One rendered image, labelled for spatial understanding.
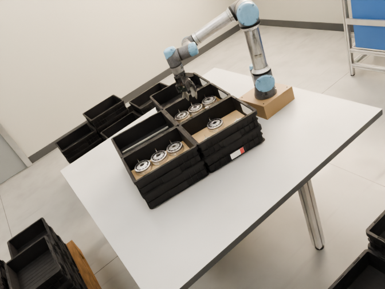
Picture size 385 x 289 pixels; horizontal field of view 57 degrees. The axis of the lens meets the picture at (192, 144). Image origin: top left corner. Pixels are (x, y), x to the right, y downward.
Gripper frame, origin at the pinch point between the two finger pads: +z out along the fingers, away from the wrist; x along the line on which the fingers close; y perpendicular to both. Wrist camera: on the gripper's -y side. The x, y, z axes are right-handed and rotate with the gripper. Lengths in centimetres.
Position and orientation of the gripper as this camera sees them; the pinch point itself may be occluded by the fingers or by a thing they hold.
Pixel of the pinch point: (192, 97)
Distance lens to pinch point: 229.4
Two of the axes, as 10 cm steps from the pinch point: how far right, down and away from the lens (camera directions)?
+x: 8.7, -0.9, -4.8
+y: -3.2, 6.4, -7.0
